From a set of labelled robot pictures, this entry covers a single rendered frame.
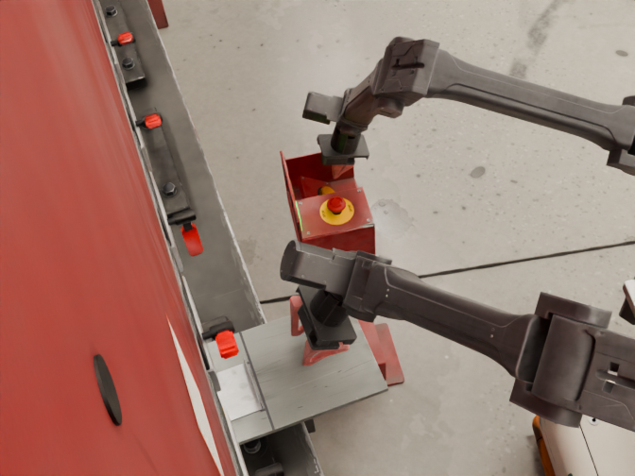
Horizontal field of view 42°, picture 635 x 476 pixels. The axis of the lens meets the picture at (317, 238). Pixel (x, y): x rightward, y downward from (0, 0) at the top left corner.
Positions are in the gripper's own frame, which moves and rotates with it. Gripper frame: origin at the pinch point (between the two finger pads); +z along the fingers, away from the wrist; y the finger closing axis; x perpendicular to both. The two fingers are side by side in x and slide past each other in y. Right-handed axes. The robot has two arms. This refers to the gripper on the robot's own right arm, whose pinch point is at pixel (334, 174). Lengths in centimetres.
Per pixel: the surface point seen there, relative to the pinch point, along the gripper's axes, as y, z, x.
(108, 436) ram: 52, -111, 108
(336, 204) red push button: 2.4, -2.4, 10.6
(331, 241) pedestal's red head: 3.4, 3.9, 15.4
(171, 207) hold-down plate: 36.4, -3.2, 10.7
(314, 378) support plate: 20, -18, 58
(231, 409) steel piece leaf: 32, -14, 60
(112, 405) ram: 52, -110, 107
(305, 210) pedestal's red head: 7.8, 2.1, 8.2
